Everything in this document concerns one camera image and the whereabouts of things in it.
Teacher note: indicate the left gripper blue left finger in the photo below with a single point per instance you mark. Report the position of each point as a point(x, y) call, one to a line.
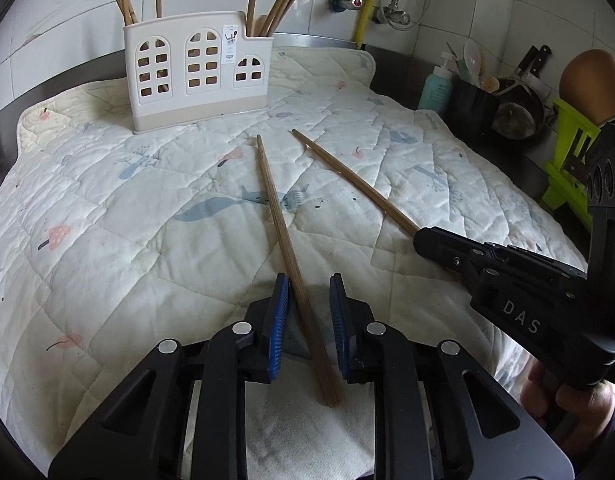
point(275, 322)

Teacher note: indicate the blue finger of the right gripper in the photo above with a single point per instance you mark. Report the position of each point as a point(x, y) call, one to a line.
point(457, 254)
point(521, 264)

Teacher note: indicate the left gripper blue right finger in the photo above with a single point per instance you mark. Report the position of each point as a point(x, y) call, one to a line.
point(338, 310)

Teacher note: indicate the person's right hand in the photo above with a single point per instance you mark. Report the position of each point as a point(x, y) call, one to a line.
point(593, 409)

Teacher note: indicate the black utensil container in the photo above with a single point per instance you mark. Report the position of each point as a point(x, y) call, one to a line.
point(511, 117)

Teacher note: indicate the green plastic rack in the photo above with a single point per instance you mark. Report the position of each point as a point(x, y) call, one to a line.
point(566, 171)

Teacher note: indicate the teal soap bottle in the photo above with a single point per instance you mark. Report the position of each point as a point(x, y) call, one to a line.
point(438, 87)

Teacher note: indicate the white quilted patterned mat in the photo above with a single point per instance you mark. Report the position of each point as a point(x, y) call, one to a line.
point(111, 241)

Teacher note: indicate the white house-shaped utensil holder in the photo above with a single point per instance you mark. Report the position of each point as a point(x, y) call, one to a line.
point(189, 67)

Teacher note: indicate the gas valve red knob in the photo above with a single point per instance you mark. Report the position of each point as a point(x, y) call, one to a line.
point(338, 6)

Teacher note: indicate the black-handled kitchen knife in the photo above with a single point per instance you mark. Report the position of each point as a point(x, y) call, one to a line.
point(533, 61)

